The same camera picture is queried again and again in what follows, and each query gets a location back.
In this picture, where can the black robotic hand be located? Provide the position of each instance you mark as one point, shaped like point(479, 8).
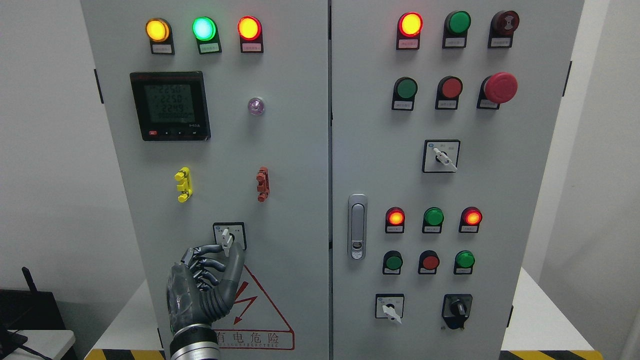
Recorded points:
point(201, 290)

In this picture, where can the rotary selector switch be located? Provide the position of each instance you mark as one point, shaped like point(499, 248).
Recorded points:
point(228, 233)

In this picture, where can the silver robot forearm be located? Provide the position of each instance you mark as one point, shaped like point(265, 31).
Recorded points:
point(195, 342)

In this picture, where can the green lit indicator light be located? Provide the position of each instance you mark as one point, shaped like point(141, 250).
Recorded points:
point(207, 36)

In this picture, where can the yellow indicator light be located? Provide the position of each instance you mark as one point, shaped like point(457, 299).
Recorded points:
point(160, 34)

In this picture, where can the red danger warning sticker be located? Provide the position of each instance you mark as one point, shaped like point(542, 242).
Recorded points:
point(254, 322)

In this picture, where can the yellow terminal connector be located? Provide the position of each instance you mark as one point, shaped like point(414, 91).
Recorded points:
point(184, 184)

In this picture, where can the red terminal connector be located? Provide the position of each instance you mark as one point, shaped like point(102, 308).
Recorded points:
point(263, 184)

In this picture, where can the white table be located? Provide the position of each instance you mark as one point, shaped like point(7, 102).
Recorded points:
point(51, 343)

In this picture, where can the black router with antenna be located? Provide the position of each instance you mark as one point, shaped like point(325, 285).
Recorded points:
point(31, 309)

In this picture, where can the black digital power meter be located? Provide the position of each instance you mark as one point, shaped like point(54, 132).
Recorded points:
point(171, 105)

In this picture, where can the clear small lamp bulb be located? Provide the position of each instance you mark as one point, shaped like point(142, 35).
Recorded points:
point(256, 106)

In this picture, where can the green push button lower left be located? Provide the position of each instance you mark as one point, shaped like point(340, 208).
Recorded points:
point(392, 263)

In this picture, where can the green push button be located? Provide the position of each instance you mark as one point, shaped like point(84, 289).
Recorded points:
point(392, 263)
point(404, 92)
point(464, 263)

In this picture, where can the red lit indicator lower left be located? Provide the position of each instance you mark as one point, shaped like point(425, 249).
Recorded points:
point(395, 220)

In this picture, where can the grey electrical control cabinet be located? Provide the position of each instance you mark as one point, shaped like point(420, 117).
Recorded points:
point(326, 75)

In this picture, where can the red push button lower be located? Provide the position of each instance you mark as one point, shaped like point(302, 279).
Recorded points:
point(428, 263)

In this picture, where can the red push button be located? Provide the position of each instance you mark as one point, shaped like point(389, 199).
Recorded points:
point(428, 263)
point(448, 93)

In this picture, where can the green indicator lower middle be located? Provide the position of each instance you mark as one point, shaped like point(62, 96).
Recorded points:
point(433, 218)

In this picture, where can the green push button lower right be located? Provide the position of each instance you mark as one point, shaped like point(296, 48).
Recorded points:
point(464, 263)

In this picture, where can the red lit indicator light left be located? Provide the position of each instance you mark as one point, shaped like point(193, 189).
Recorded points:
point(250, 34)

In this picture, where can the red lit indicator lower right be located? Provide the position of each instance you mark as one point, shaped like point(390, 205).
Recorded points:
point(470, 220)

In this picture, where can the green push button upper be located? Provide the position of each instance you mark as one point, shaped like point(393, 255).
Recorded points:
point(404, 92)

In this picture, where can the red push button upper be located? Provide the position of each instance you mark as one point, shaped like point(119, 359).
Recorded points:
point(448, 93)

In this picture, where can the red lit indicator top right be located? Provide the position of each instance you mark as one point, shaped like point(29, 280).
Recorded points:
point(409, 28)

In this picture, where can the red emergency stop button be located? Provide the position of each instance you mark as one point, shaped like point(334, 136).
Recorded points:
point(497, 89)

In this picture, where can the green indicator top right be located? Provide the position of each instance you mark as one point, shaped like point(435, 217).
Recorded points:
point(455, 29)

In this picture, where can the dark red buzzer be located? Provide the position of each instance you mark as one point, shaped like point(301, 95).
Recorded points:
point(502, 28)

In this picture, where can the silver door latch handle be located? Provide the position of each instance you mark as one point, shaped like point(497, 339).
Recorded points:
point(357, 225)

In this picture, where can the lower white rotary switch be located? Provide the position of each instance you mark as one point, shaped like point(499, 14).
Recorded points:
point(389, 306)

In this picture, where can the black knob selector switch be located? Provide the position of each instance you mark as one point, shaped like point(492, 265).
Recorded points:
point(456, 310)

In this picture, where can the upper right rotary switch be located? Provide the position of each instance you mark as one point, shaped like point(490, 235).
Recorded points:
point(440, 155)

